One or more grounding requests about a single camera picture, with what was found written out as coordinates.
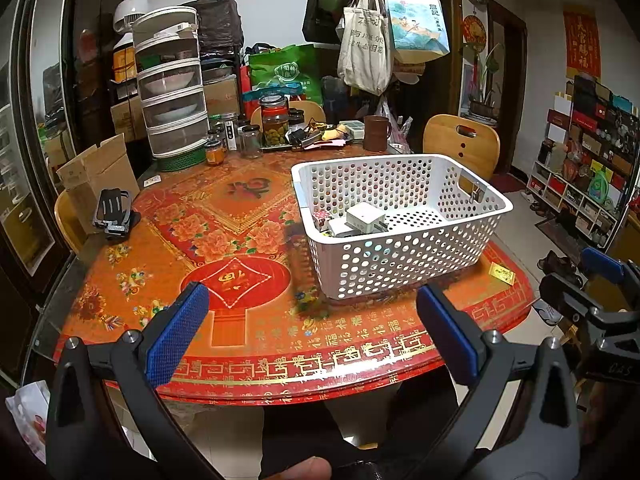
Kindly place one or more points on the wooden chair beside cabinet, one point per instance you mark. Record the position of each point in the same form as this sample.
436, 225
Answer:
67, 220

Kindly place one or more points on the black phone holder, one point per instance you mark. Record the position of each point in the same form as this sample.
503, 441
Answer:
112, 207

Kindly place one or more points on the yellow paper card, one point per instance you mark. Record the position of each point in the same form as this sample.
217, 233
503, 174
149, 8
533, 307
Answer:
502, 272

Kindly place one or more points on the blue picture paper bag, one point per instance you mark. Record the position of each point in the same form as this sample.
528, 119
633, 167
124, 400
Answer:
417, 25

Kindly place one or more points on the red knot wall ornament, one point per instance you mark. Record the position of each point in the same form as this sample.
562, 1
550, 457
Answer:
474, 30

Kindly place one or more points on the white plastic bag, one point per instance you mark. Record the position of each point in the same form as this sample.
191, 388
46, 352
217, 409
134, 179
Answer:
27, 420

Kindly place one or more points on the glass pickle jar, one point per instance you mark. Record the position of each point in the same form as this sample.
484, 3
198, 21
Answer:
274, 127

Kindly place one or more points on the white cubby shelf with goods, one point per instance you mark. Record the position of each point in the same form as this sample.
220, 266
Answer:
585, 180

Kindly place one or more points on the small orange jar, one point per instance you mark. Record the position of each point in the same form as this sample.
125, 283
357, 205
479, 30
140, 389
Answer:
214, 155

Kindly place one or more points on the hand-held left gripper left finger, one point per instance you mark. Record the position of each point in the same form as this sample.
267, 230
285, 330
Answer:
172, 335

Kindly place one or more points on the brown jar with yellow label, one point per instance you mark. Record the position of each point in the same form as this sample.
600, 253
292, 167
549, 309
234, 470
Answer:
122, 60

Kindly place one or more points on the small white box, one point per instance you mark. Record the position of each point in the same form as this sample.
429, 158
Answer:
356, 128

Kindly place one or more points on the pink patterned charger plug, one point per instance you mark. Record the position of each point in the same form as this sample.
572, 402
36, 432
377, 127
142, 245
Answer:
322, 217

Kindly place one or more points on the round-backed wooden chair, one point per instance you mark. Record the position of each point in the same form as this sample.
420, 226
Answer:
445, 140

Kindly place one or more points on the white perforated plastic basket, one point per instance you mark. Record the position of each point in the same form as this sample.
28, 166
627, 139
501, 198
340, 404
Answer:
425, 227

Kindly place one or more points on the open cardboard box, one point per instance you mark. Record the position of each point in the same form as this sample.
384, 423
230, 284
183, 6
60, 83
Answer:
87, 170

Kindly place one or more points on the black shoes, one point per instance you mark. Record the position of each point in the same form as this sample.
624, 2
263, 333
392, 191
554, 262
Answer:
555, 262

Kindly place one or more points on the black hanging bag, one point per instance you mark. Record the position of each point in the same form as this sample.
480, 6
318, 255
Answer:
317, 15

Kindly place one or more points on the green shopping bag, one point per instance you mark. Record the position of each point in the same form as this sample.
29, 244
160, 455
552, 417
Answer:
285, 72

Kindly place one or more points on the red printed tablecloth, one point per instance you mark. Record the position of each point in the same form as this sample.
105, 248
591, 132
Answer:
225, 220

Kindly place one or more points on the white stacked food cover tower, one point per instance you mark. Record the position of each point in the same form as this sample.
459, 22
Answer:
170, 110

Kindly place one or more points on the brown ceramic mug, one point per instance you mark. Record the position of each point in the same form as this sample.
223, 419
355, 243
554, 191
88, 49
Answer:
376, 135

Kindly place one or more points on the white cube power adapter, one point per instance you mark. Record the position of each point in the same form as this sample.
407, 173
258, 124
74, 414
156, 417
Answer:
365, 216

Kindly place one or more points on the grey white slippers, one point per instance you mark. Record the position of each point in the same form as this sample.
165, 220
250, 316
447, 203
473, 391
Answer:
547, 314

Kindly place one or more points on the clear glass jar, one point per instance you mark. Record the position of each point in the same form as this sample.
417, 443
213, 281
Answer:
250, 142

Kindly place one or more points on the potted green plant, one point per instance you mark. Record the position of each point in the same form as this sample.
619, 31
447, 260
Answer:
482, 107

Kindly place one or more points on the person's left hand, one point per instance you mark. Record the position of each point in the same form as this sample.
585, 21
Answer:
305, 469

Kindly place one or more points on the red wall scroll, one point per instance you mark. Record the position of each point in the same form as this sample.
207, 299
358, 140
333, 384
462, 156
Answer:
582, 45

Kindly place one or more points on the white round fan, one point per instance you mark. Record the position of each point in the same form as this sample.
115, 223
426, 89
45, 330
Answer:
127, 15

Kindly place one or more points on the plain cardboard box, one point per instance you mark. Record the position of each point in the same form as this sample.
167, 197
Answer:
125, 117

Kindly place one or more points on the white charger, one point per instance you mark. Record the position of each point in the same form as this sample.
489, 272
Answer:
342, 230

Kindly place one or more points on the brown cardboard box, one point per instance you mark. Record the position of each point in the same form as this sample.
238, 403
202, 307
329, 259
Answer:
220, 97

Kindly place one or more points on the yellow cloth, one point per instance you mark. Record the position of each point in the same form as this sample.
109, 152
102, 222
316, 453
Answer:
332, 135

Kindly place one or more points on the dark doormat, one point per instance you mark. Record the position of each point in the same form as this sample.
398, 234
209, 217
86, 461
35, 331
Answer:
555, 232

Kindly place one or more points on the white canvas tote bag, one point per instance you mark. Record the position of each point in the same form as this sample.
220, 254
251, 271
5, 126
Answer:
365, 45

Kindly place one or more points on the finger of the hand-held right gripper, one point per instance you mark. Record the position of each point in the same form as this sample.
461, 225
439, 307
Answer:
560, 292
602, 262

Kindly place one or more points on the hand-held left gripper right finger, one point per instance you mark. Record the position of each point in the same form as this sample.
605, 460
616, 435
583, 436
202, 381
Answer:
450, 335

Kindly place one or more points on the black covered rack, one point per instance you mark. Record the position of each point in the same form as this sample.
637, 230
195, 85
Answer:
215, 20

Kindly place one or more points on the dark glass cabinet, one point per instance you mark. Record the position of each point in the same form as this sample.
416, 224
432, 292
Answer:
30, 160

